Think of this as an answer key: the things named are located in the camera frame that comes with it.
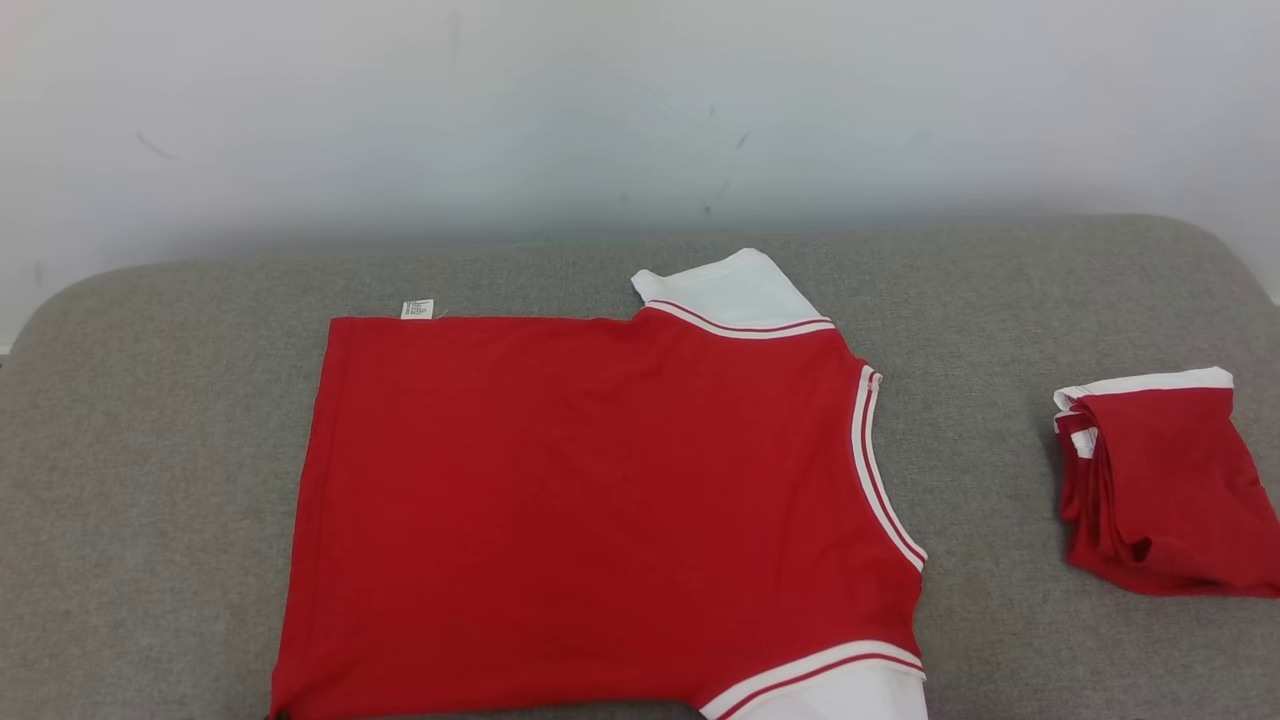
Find red white basketball jersey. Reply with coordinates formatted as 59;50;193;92
268;248;929;720

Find red white-trimmed shorts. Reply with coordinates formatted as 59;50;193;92
1052;366;1280;599

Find grey fabric sofa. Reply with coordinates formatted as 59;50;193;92
0;213;1280;720

